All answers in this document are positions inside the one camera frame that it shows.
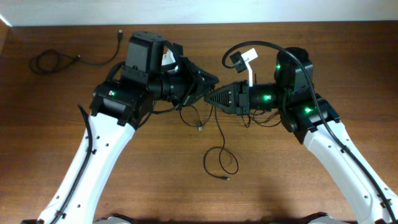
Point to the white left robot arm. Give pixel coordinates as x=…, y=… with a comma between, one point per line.
x=154, y=70

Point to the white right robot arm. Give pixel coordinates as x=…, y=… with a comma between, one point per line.
x=317, y=126

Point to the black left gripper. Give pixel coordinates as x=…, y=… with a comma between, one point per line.
x=189, y=83

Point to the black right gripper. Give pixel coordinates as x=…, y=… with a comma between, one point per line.
x=243, y=98

